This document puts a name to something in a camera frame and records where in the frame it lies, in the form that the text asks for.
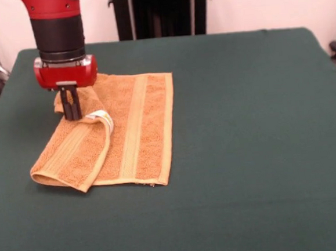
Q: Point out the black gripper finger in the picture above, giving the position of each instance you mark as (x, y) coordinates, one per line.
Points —
(66, 104)
(76, 103)

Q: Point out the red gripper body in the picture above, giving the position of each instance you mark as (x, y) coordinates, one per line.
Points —
(65, 75)

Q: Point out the tan terry towel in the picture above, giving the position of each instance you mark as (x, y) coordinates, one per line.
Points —
(145, 127)

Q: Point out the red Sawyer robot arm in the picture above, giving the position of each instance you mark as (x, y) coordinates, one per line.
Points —
(58, 26)

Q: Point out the dark green table cloth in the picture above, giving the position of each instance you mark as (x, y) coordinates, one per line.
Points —
(246, 154)

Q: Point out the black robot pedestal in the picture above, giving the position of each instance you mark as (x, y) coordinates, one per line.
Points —
(162, 12)

